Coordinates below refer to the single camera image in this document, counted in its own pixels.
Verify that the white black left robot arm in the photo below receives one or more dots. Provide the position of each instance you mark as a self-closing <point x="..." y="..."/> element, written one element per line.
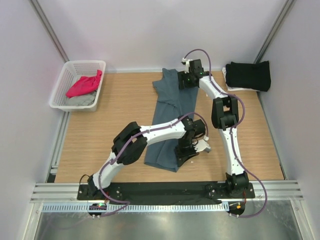
<point x="130" y="143"/>

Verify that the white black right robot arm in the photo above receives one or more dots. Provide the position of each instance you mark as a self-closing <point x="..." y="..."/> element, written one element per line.
<point x="224" y="118"/>

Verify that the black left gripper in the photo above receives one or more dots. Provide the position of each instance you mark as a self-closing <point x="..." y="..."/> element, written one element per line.
<point x="181" y="157"/>

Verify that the folded black t-shirt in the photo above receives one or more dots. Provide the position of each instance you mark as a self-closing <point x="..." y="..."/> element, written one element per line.
<point x="249" y="76"/>

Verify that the grey t-shirt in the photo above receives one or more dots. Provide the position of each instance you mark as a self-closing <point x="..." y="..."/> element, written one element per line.
<point x="82" y="100"/>

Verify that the white slotted cable duct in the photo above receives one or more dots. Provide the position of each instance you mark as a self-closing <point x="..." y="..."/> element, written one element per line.
<point x="90" y="207"/>

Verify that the aluminium frame rail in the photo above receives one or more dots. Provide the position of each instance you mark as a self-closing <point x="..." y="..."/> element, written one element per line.
<point x="276" y="190"/>

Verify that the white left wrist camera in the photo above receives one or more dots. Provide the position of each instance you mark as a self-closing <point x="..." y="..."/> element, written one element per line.
<point x="202" y="146"/>

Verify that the folded white t-shirt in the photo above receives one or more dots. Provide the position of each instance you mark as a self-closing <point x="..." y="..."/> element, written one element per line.
<point x="234" y="89"/>

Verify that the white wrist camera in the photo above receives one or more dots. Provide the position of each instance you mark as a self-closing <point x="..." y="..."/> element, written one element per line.
<point x="202" y="146"/>
<point x="186" y="62"/>

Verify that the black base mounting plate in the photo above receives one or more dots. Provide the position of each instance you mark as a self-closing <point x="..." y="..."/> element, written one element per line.
<point x="175" y="193"/>

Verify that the white plastic laundry basket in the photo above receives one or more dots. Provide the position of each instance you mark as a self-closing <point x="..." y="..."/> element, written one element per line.
<point x="69" y="75"/>

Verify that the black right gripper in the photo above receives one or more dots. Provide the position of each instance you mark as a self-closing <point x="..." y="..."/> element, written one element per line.
<point x="181" y="77"/>

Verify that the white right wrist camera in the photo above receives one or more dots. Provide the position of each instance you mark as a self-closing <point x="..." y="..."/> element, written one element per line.
<point x="186" y="62"/>

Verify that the teal blue t-shirt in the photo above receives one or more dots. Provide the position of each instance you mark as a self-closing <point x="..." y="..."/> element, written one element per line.
<point x="171" y="103"/>

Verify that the pink t-shirt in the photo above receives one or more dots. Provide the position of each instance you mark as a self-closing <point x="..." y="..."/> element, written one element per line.
<point x="85" y="85"/>

